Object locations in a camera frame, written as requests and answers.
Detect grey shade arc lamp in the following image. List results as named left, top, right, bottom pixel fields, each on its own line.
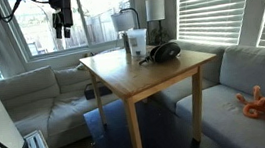
left=110, top=6, right=142, bottom=34

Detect dark slim tumbler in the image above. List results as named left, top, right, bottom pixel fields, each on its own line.
left=121, top=30, right=132, bottom=55

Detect light wooden table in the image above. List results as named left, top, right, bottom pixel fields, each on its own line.
left=78, top=38, right=227, bottom=148

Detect white leather sofa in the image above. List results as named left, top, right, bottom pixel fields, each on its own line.
left=0, top=58, right=125, bottom=148

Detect wide white window blind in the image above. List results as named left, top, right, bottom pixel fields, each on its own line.
left=173, top=0, right=261, bottom=52

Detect dark potted plant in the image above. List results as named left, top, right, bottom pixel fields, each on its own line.
left=148, top=25, right=172, bottom=47

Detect white shade table lamp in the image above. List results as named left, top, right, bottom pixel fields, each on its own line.
left=143, top=0, right=170, bottom=46

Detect black headphones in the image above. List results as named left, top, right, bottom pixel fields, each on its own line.
left=136, top=40, right=183, bottom=66

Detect grey fabric sofa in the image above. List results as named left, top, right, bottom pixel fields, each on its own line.
left=145, top=29, right=265, bottom=148

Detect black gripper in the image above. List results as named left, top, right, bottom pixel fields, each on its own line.
left=49, top=0, right=77, bottom=41

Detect white plastic cup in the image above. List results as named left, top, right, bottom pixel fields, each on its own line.
left=126, top=27, right=151, bottom=59

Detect black looping robot cable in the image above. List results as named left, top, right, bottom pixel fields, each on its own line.
left=0, top=0, right=28, bottom=25

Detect dark blue rug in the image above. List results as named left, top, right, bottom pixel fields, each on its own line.
left=81, top=89, right=215, bottom=148

